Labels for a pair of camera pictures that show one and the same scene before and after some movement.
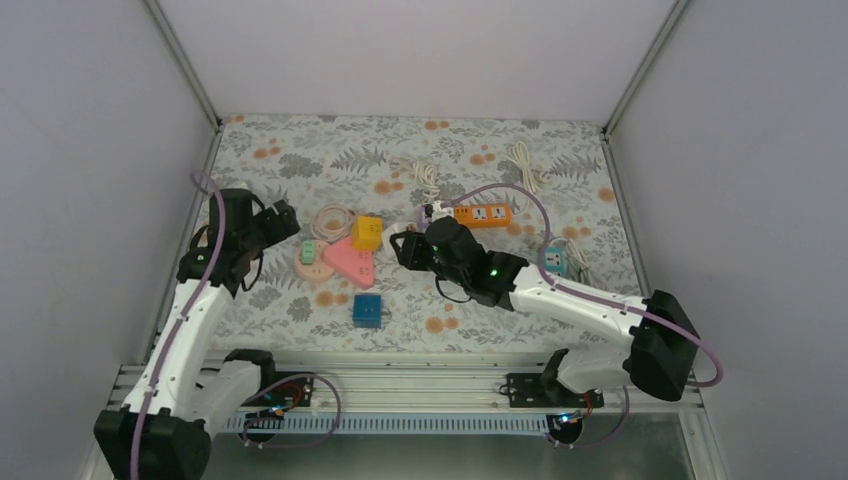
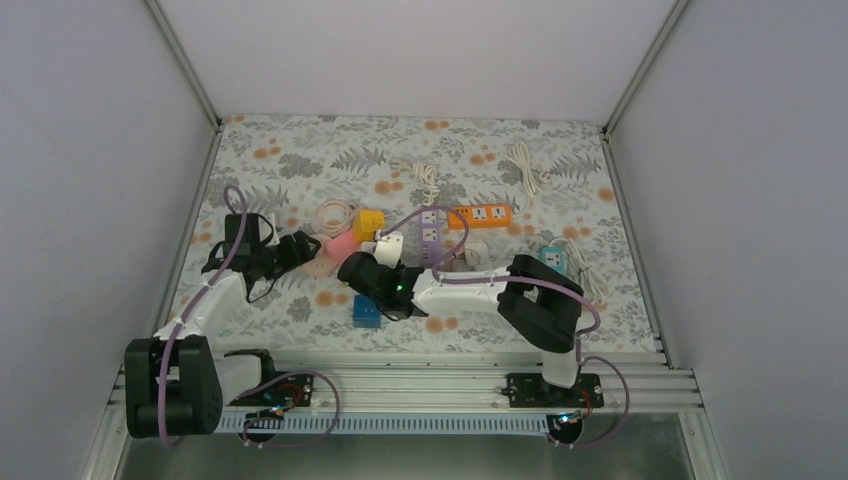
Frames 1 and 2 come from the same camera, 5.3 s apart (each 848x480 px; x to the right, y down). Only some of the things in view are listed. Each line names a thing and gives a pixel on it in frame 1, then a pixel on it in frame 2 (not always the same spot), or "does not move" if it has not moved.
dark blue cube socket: (367, 311) does not move
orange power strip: (484, 215) does not move
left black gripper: (287, 218) → (293, 258)
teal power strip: (556, 260) does not move
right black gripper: (410, 255) → (368, 257)
